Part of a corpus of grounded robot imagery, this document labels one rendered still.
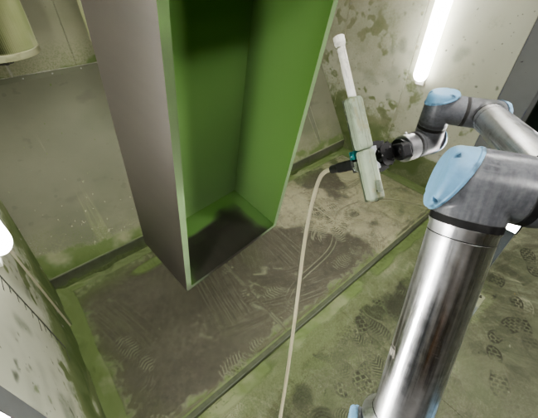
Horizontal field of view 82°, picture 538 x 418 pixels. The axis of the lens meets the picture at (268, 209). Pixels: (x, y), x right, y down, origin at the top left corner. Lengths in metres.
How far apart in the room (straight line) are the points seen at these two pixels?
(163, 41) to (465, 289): 0.71
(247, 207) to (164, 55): 1.21
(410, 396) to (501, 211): 0.37
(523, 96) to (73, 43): 2.73
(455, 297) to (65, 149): 2.08
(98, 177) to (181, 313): 1.00
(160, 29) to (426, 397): 0.85
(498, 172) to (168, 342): 1.67
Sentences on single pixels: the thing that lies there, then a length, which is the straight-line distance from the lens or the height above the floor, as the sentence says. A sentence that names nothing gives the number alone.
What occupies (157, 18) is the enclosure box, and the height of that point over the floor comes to 1.56.
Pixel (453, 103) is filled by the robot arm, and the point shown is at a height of 1.31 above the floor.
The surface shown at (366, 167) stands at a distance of 0.94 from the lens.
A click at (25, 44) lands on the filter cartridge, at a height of 1.31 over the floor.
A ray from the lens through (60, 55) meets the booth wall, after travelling 2.33.
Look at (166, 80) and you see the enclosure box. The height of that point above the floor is 1.44.
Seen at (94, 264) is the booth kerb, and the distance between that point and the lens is 2.26.
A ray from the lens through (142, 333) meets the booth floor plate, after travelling 1.95.
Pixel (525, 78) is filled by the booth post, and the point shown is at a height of 1.06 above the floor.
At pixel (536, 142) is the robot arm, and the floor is 1.38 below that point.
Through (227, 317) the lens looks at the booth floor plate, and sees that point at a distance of 1.89.
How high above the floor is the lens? 1.67
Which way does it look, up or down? 41 degrees down
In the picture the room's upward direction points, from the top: 1 degrees clockwise
